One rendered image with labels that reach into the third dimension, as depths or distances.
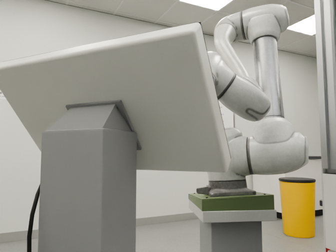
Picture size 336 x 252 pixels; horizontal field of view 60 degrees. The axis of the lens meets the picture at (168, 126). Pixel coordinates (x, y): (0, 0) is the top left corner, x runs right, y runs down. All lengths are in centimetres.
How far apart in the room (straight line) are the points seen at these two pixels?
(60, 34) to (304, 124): 441
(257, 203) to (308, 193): 260
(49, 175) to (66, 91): 18
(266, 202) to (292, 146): 23
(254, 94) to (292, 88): 489
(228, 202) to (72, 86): 72
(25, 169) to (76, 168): 312
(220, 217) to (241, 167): 21
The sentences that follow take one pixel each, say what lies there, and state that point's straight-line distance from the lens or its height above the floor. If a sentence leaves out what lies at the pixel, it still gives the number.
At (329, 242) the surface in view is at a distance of 64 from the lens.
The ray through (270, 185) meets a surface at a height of 46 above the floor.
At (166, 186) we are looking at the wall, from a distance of 414.
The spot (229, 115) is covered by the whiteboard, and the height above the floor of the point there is 154.
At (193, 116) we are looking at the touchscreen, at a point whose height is 104.
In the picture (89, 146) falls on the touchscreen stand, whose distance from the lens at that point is 56.
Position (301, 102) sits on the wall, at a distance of 597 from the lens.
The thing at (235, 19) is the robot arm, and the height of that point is 157.
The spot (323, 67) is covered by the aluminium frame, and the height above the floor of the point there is 114.
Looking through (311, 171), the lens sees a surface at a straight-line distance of 493.
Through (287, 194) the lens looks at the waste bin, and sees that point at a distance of 374.
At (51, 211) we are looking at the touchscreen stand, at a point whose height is 86.
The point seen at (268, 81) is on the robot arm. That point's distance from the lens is 128.
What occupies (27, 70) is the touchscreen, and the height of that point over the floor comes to 115.
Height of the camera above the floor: 98
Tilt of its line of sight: 5 degrees up
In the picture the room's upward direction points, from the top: straight up
